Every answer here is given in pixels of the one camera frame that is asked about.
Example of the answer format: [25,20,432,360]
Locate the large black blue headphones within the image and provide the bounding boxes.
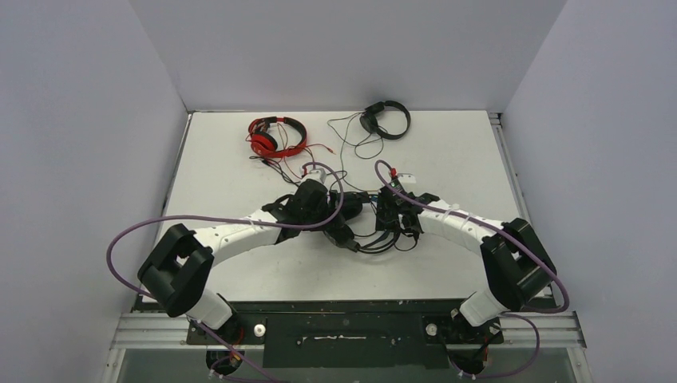
[322,191,420,255]

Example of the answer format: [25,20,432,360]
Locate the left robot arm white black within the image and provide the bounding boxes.
[137,179,370,343]

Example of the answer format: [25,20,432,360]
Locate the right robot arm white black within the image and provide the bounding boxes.
[382,180,560,342]

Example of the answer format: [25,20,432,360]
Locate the small black headphones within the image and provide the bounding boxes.
[327,100,412,160]

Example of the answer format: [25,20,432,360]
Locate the red headphones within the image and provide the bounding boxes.
[245,116,334,185]

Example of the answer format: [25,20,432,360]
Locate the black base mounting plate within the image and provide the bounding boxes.
[132,298,530,371]

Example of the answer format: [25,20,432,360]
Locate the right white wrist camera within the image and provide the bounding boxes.
[390,168,417,184]

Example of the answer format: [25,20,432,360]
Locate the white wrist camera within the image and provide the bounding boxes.
[301,166,327,184]
[390,168,417,184]

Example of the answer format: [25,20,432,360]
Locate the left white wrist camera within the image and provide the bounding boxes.
[301,166,327,184]

